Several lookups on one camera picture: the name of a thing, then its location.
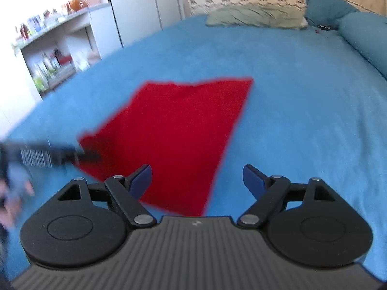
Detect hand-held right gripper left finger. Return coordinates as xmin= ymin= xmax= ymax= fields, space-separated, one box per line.
xmin=57 ymin=164 xmax=158 ymax=228

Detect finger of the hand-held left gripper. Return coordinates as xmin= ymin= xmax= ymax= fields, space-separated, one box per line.
xmin=74 ymin=150 xmax=103 ymax=165

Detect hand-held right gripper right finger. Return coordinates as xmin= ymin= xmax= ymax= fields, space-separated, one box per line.
xmin=237 ymin=164 xmax=337 ymax=228

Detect red knit sweater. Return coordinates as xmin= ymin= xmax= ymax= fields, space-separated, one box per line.
xmin=75 ymin=77 xmax=254 ymax=217

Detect person's left hand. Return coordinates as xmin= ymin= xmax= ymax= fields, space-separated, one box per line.
xmin=0 ymin=167 xmax=35 ymax=231

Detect bed with blue sheet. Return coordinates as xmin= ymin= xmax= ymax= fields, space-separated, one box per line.
xmin=0 ymin=15 xmax=387 ymax=281

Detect white shelf unit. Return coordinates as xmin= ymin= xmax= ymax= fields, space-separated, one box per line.
xmin=11 ymin=2 xmax=123 ymax=100

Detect white wardrobe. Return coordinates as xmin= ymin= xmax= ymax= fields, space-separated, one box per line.
xmin=103 ymin=0 xmax=186 ymax=48

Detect green pillow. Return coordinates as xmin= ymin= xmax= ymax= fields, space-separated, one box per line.
xmin=205 ymin=5 xmax=308 ymax=30

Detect teal duvet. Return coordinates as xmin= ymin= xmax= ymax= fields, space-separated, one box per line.
xmin=336 ymin=11 xmax=387 ymax=81

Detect teal pillow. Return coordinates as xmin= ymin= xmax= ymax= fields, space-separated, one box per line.
xmin=303 ymin=0 xmax=362 ymax=30

